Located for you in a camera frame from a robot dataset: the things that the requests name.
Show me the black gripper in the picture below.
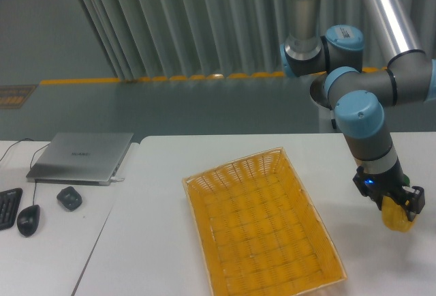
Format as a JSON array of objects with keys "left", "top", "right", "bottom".
[{"left": 353, "top": 160, "right": 425, "bottom": 220}]

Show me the yellow bell pepper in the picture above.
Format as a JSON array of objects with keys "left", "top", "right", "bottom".
[{"left": 381, "top": 196, "right": 417, "bottom": 233}]

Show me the green bell pepper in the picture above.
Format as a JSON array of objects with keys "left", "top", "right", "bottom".
[{"left": 403, "top": 174, "right": 410, "bottom": 187}]

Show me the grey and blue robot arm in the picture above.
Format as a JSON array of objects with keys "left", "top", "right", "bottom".
[{"left": 280, "top": 0, "right": 435, "bottom": 225}]

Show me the yellow wicker basket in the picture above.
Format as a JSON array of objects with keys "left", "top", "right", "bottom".
[{"left": 183, "top": 148, "right": 347, "bottom": 295}]

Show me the grey pleated curtain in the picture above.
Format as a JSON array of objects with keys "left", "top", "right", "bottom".
[{"left": 63, "top": 0, "right": 436, "bottom": 81}]

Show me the silver closed laptop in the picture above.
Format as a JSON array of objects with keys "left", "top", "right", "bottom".
[{"left": 27, "top": 132, "right": 134, "bottom": 186}]

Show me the small black gadget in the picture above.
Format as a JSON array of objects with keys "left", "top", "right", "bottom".
[{"left": 57, "top": 186, "right": 82, "bottom": 211}]

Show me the black computer mouse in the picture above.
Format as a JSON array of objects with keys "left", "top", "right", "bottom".
[{"left": 16, "top": 205, "right": 40, "bottom": 237}]

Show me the black keyboard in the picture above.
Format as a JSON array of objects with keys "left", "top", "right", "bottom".
[{"left": 0, "top": 188, "right": 22, "bottom": 231}]

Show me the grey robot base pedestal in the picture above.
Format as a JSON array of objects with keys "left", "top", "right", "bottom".
[{"left": 309, "top": 73, "right": 340, "bottom": 133}]

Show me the black laptop cable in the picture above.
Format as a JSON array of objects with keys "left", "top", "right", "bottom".
[{"left": 0, "top": 138, "right": 52, "bottom": 169}]

